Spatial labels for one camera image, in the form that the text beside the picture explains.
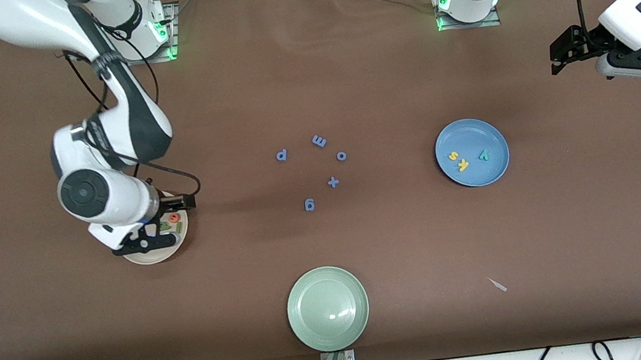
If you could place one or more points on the pale green round plate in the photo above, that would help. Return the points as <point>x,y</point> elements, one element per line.
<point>328,309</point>

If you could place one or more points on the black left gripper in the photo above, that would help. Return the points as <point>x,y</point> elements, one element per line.
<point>595,40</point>

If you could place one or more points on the teal foam letter y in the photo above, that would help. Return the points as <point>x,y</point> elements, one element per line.
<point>484,154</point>

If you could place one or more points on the orange foam letter e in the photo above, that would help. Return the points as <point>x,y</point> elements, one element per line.
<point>175,218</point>

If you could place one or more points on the green foam letter b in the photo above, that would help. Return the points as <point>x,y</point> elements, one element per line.
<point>165,225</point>

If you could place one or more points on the blue foam letter o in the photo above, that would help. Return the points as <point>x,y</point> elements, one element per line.
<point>341,155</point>

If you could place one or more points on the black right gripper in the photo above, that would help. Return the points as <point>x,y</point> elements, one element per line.
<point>169,203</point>

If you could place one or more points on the beige round plate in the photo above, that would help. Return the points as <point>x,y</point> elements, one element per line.
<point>157,257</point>

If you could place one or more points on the yellow foam letter k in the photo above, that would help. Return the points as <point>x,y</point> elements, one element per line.
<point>463,165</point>

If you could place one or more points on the white tape scrap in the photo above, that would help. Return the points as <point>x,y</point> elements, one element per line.
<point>498,285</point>

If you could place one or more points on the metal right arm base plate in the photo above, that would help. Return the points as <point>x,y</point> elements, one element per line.
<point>172,32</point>

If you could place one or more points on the blue foam letter g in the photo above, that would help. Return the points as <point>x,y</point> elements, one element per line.
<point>309,204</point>

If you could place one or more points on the blue foam letter x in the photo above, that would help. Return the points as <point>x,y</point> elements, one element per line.
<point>333,182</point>

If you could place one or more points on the blue foam letter p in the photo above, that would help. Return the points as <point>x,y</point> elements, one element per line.
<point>282,155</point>

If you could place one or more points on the blue foam letter m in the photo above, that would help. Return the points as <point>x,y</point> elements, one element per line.
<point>319,141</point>

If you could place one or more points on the yellow foam letter s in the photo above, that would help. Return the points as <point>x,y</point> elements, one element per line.
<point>452,156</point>

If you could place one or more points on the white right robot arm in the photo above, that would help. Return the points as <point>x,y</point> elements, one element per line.
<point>113,201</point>

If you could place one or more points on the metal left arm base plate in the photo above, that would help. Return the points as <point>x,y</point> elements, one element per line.
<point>445,28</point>

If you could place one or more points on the blue round plate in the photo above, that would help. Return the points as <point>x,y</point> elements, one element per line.
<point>475,175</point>

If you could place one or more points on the brown table cover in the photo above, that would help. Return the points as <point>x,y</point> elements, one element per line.
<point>308,82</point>

